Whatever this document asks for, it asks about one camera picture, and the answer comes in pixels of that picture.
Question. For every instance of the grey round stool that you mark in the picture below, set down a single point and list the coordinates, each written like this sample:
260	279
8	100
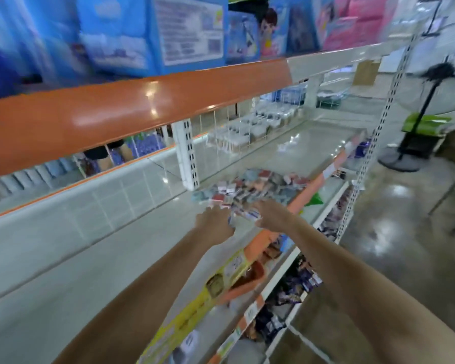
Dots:
453	197

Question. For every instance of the person's right hand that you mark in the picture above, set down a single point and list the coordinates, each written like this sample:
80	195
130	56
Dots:
274	216

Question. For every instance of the pile of mixed erasers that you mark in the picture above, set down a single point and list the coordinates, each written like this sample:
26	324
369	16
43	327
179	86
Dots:
258	185

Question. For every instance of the row of dark snack packets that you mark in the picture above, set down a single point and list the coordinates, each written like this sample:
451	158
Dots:
296	284

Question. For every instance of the person's left hand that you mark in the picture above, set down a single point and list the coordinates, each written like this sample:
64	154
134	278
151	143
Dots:
215	225

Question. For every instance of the pink package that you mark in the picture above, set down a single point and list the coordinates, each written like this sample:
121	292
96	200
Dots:
360	19

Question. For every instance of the person's left forearm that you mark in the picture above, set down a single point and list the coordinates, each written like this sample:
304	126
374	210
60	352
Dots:
136	307

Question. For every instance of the person's right forearm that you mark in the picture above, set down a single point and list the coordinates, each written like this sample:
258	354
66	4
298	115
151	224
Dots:
371	299

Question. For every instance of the green plastic crate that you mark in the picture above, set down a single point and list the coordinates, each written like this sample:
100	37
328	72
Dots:
426	125

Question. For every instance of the green packet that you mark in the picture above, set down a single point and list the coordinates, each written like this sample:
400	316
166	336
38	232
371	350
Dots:
314	199

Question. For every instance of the yellow price label strip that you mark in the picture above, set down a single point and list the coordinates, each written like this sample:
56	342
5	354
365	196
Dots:
193	314

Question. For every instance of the white orange metal shelf unit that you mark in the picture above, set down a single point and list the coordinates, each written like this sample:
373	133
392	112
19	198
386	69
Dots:
98	254

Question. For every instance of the row of blue packages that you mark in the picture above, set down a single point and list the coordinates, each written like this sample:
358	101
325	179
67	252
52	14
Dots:
114	34

